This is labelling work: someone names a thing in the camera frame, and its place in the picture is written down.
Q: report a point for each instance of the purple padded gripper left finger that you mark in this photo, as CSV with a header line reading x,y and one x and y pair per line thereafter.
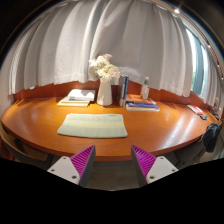
x,y
77,168

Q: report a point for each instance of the window with frame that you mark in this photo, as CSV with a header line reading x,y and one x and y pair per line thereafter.
x,y
200,65

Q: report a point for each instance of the yellow flat book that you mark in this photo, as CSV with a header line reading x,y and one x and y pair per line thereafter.
x,y
68,102

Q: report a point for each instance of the white book on stack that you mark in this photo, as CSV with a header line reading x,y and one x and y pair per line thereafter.
x,y
79,94

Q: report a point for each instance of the clear plastic water bottle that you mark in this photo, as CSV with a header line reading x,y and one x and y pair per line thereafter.
x,y
145,89

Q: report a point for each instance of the upright grey books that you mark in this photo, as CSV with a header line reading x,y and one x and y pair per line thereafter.
x,y
122,89

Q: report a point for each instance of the blue book stack bottom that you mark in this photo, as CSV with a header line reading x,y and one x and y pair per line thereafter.
x,y
141,107

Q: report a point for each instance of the dark garment on chair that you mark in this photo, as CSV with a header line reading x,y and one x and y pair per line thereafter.
x,y
209,138

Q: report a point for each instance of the white curtain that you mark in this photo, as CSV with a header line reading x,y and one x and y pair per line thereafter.
x,y
143,40

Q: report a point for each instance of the red small booklet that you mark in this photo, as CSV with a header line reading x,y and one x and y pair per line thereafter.
x,y
195,109

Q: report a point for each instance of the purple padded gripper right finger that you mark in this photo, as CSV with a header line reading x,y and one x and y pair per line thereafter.
x,y
150,168

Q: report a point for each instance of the orange book on stack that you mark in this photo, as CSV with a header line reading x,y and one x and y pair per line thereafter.
x,y
138,99

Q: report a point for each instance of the small black device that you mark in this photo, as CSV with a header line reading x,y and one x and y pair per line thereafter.
x,y
204,117

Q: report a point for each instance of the white flower bouquet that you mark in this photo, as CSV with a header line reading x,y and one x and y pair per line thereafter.
x,y
102,67

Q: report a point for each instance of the light green folded towel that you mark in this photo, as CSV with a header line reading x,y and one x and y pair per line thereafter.
x,y
93,126

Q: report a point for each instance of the white ceramic vase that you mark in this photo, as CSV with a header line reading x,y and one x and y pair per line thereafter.
x,y
104,97

